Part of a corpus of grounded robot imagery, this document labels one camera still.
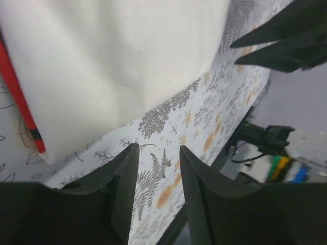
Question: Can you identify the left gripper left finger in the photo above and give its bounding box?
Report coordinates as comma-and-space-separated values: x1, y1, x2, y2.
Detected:
1, 143, 139, 244

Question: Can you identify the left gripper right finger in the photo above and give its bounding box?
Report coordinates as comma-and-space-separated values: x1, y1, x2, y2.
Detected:
179, 145, 327, 245

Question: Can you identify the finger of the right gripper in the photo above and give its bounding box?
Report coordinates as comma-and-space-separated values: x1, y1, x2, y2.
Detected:
230, 0, 326, 48
235, 33, 326, 73

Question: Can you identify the white t shirt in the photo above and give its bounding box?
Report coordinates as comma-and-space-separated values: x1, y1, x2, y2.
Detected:
1, 1, 229, 164

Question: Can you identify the floral table mat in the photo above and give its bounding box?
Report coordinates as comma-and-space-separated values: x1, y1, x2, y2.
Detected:
1, 1, 288, 244

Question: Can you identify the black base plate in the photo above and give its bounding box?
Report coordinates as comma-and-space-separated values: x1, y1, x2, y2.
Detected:
157, 79, 271, 244

